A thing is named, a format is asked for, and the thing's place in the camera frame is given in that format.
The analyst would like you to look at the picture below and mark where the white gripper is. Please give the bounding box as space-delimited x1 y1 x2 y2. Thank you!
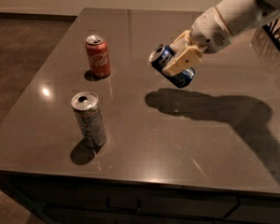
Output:
162 7 232 77

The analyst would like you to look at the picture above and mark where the blue pepsi can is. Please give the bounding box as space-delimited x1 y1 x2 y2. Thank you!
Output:
148 43 196 89

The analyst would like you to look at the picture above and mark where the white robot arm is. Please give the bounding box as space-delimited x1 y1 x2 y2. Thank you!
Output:
162 0 280 77

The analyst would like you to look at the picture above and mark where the red coca-cola can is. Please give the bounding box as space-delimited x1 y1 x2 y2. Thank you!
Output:
85 35 111 78

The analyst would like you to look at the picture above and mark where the tall silver can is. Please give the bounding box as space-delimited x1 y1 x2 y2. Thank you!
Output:
71 91 106 148

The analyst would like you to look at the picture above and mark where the dark right drawer front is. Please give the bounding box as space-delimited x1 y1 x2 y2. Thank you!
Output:
226 198 280 224

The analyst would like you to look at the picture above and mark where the dark drawer front with handle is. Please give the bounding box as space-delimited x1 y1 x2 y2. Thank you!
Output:
13 175 238 219

